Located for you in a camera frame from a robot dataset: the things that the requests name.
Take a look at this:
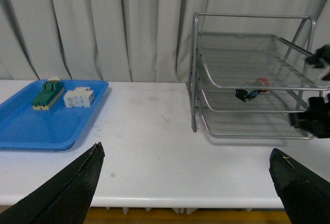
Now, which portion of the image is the blue plastic tray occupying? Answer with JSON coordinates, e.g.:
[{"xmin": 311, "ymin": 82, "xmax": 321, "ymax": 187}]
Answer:
[{"xmin": 1, "ymin": 79, "xmax": 108, "ymax": 151}]

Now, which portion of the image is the white curtain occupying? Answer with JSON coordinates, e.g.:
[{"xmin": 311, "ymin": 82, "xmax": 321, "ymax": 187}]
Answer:
[{"xmin": 1, "ymin": 0, "xmax": 329, "ymax": 82}]

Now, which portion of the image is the red emergency stop button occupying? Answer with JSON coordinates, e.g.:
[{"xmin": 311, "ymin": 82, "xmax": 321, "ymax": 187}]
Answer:
[{"xmin": 235, "ymin": 77, "xmax": 270, "ymax": 102}]

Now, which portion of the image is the grey metal wire rack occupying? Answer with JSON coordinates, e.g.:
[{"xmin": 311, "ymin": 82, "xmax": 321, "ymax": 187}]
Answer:
[{"xmin": 187, "ymin": 12, "xmax": 329, "ymax": 140}]

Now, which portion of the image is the green knife switch block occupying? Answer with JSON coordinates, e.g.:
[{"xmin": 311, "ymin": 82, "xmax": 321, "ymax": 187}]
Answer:
[{"xmin": 31, "ymin": 76, "xmax": 64, "ymax": 110}]

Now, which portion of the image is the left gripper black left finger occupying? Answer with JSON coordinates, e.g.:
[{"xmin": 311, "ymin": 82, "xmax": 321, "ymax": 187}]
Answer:
[{"xmin": 1, "ymin": 142, "xmax": 105, "ymax": 223}]

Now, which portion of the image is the white circuit breaker block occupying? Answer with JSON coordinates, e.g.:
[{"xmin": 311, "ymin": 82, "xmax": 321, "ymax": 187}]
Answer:
[{"xmin": 63, "ymin": 87, "xmax": 95, "ymax": 108}]

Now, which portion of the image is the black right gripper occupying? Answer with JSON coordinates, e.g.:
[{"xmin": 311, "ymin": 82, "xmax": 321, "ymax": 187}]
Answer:
[{"xmin": 289, "ymin": 44, "xmax": 329, "ymax": 138}]

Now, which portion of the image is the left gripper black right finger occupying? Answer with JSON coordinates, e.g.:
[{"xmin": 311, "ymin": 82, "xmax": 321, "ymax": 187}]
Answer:
[{"xmin": 269, "ymin": 148, "xmax": 329, "ymax": 223}]

